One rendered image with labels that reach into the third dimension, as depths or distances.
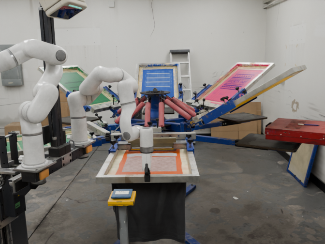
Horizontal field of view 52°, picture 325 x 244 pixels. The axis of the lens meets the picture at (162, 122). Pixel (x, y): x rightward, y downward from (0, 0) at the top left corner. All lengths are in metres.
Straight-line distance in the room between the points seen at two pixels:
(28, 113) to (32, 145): 0.18
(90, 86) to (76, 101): 0.14
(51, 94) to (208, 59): 5.15
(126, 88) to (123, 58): 4.74
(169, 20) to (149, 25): 0.39
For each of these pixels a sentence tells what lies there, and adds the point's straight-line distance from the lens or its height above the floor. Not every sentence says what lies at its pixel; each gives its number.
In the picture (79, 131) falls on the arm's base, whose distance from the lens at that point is 2.05.
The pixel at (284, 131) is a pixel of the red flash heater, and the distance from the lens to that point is 2.59.
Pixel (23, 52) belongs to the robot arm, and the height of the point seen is 1.68.
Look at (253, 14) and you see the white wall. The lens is 6.72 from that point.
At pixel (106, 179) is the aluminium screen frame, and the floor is 0.97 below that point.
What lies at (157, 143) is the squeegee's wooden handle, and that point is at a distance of 2.44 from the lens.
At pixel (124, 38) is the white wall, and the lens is 6.54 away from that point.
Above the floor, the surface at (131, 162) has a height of 0.95.
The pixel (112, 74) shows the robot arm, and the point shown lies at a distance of 1.85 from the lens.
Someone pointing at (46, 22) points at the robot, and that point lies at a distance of 1.85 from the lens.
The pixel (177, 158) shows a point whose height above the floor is 0.95.
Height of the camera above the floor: 1.65
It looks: 11 degrees down
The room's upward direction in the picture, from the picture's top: 1 degrees counter-clockwise
